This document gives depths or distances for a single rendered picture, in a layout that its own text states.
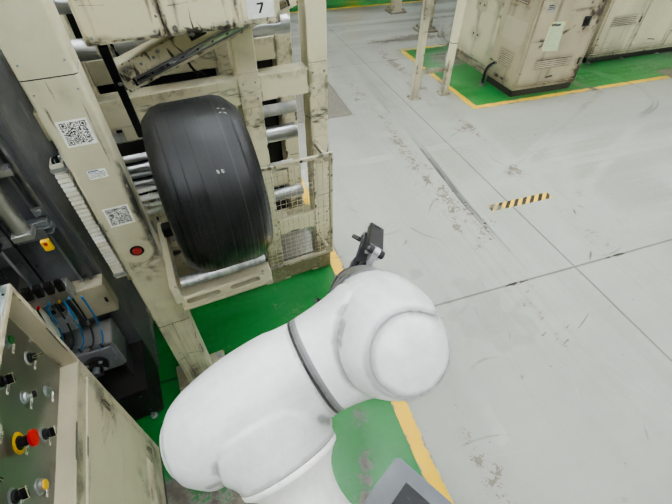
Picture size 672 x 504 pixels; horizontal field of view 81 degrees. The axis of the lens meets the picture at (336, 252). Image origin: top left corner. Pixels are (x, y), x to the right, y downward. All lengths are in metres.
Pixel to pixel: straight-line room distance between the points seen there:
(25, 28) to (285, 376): 1.04
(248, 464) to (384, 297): 0.18
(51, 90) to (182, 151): 0.33
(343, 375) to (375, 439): 1.81
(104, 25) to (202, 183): 0.54
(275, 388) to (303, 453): 0.06
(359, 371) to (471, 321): 2.30
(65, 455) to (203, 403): 1.02
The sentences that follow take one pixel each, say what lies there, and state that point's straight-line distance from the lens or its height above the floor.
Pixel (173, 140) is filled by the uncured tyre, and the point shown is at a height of 1.46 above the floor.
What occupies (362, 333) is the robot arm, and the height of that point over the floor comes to 1.76.
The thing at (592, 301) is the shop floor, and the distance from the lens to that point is 3.06.
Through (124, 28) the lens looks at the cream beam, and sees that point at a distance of 1.48.
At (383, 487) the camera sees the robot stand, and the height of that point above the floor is 0.65.
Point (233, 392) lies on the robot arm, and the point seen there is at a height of 1.70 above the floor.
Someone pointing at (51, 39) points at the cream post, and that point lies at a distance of 1.22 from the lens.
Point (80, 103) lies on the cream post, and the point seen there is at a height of 1.58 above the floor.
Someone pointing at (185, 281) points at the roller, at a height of 0.92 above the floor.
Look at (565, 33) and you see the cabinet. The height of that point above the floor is 0.66.
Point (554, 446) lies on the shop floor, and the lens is 2.39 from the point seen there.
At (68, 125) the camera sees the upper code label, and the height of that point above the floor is 1.53.
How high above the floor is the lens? 2.03
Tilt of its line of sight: 45 degrees down
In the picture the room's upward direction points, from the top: straight up
